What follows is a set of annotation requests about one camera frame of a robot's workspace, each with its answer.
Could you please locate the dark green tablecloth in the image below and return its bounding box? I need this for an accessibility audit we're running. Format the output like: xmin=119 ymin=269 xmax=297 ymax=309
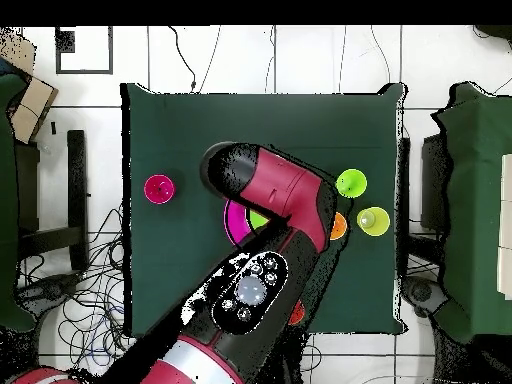
xmin=119 ymin=82 xmax=409 ymax=337

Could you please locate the red-orange plastic cup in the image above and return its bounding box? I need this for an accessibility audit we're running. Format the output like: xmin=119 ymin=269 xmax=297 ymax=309
xmin=288 ymin=300 xmax=307 ymax=326

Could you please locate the black box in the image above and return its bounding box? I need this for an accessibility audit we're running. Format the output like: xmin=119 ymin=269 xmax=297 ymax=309
xmin=419 ymin=133 xmax=451 ymax=233

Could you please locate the magenta plastic cup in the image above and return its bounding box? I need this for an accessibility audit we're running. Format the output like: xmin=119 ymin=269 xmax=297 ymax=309
xmin=143 ymin=174 xmax=176 ymax=206

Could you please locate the black floor cable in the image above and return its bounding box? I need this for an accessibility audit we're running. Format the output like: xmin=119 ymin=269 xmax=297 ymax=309
xmin=167 ymin=25 xmax=198 ymax=94

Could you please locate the brown cardboard box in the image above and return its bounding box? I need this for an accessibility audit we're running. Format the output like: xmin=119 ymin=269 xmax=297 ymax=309
xmin=0 ymin=27 xmax=60 ymax=145

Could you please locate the large pink plastic bowl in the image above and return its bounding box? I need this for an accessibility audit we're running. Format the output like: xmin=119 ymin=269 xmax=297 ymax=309
xmin=222 ymin=199 xmax=254 ymax=247

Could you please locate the white boxes stack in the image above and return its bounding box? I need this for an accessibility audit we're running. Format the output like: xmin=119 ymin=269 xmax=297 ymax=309
xmin=496 ymin=153 xmax=512 ymax=301

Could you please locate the green cloth covered table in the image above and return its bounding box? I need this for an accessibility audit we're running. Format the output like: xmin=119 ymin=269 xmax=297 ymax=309
xmin=430 ymin=82 xmax=512 ymax=345
xmin=0 ymin=73 xmax=37 ymax=333

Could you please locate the light green plastic cup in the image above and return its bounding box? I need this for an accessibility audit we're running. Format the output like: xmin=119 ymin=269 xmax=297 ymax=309
xmin=335 ymin=168 xmax=368 ymax=200

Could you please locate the yellow plastic cup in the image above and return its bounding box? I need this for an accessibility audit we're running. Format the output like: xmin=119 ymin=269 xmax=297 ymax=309
xmin=356 ymin=206 xmax=391 ymax=238

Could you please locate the orange plastic cup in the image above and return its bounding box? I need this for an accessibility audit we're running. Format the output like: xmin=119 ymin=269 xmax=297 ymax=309
xmin=329 ymin=211 xmax=349 ymax=242

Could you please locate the grey rounded base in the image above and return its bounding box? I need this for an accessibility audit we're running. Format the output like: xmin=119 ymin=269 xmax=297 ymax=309
xmin=401 ymin=275 xmax=449 ymax=317

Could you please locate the large green plastic bowl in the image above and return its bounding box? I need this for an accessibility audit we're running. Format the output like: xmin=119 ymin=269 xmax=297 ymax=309
xmin=248 ymin=209 xmax=270 ymax=232

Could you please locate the black stand frame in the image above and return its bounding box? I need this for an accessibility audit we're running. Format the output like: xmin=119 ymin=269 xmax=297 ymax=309
xmin=15 ymin=129 xmax=90 ymax=273

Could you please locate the grey base with black knob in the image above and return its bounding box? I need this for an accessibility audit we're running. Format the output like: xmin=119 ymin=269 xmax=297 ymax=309
xmin=15 ymin=271 xmax=83 ymax=317

